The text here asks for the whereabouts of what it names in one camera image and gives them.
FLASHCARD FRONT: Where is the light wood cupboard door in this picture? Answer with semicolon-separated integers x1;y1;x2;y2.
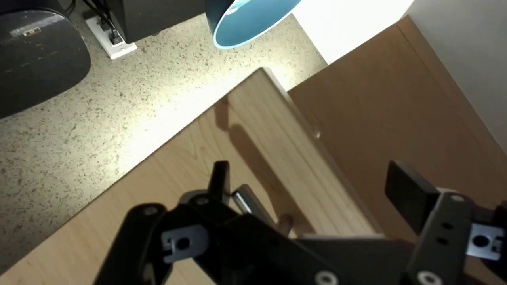
287;14;507;285
0;66;384;285

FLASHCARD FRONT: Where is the dark grey air fryer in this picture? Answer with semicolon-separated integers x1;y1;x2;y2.
0;7;94;120

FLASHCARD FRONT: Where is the black steel microwave oven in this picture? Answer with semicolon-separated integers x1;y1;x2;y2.
113;0;211;44

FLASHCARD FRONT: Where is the silver bar door handle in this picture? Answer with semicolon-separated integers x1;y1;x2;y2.
178;180;295;237

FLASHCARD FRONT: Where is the dark blue bowl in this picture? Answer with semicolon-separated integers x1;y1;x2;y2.
205;0;303;50

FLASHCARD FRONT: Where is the black power cord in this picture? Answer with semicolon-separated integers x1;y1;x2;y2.
81;0;127;45

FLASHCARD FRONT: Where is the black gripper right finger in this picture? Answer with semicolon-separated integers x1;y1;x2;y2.
384;158;507;285

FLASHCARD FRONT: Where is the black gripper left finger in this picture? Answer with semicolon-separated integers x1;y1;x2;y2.
94;159;251;285

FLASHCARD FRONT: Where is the white power strip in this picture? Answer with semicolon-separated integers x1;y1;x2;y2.
84;12;141;61

